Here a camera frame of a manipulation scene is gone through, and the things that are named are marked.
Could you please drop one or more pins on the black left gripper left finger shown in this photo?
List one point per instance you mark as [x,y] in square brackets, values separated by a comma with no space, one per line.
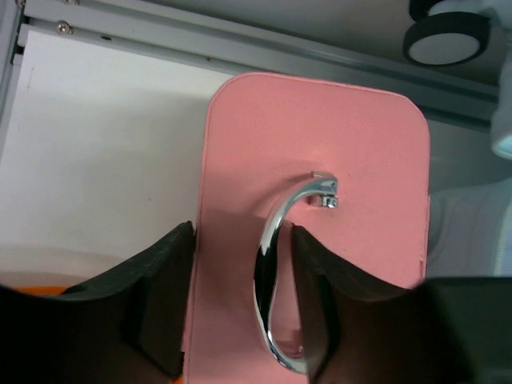
[124,325]

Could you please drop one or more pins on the chrome case handle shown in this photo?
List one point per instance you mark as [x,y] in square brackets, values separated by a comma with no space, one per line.
[320,189]

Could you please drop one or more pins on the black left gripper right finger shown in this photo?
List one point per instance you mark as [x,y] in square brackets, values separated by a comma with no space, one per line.
[357,328]

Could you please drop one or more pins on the rear left suitcase wheel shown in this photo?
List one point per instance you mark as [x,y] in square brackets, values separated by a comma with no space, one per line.
[446,39]

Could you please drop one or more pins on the pink cosmetic case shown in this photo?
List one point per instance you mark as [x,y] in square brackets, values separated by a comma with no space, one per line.
[264,134]

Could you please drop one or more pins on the light blue suitcase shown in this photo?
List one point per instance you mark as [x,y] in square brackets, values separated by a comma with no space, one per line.
[470,228]

